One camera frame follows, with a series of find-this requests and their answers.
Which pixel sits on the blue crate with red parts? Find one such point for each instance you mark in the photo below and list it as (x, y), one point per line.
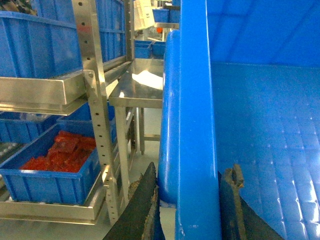
(50, 186)

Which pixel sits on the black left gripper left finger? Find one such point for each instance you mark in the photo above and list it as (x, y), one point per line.
(141, 218)

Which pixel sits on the blue crate on upper shelf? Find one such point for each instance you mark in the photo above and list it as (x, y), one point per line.
(46, 45)

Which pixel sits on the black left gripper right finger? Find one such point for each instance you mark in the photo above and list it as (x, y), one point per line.
(238, 220)

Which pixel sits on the red parts in crate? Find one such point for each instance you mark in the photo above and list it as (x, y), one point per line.
(68, 154)

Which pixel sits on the stainless steel table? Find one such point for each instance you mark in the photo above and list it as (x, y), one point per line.
(129, 98)

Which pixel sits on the stainless steel shelf rack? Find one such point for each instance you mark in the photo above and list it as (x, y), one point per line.
(63, 95)

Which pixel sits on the large blue plastic crate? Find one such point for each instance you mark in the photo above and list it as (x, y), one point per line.
(242, 86)

